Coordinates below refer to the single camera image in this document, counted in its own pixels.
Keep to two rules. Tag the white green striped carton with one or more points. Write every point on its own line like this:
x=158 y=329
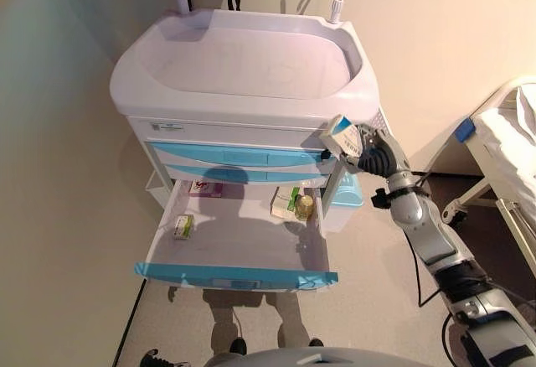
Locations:
x=282 y=208

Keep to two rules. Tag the white bedding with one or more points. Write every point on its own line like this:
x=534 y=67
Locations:
x=527 y=107

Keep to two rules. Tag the purple white medicine box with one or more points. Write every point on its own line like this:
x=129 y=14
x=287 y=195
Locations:
x=205 y=189

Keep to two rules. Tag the white blue medicine box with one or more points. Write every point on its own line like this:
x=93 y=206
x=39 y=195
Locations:
x=341 y=136

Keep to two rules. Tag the blue bed corner bumper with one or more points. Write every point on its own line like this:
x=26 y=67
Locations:
x=465 y=130

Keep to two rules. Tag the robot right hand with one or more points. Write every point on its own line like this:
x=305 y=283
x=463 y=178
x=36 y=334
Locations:
x=377 y=157

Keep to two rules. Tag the blue lid waste bin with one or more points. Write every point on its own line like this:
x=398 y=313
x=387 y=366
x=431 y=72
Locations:
x=347 y=199

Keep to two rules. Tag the small green white medicine box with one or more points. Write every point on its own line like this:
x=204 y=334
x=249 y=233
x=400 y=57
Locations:
x=184 y=226

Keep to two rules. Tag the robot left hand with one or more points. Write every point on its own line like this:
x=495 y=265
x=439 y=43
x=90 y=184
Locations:
x=157 y=360

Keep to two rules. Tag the white mesh basket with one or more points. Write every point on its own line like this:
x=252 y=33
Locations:
x=379 y=117

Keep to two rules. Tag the blue front cart drawer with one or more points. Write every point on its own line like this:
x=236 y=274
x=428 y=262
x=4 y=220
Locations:
x=234 y=249

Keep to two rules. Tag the white hospital bed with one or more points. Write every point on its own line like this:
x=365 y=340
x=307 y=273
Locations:
x=502 y=161

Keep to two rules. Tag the white medical cart blue drawers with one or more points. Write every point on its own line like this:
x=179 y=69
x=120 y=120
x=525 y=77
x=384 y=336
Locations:
x=251 y=111

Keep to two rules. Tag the yellow cap bottle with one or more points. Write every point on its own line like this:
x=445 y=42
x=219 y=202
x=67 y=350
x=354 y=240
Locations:
x=304 y=208

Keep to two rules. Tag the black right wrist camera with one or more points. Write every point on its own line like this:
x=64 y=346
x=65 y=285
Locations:
x=381 y=198

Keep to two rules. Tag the robot left leg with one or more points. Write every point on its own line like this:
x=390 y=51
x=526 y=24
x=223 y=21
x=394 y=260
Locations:
x=238 y=346

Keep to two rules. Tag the bed caster wheel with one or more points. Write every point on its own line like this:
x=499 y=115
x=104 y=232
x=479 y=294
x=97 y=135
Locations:
x=455 y=217

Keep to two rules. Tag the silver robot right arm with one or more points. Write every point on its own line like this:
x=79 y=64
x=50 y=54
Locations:
x=427 y=233

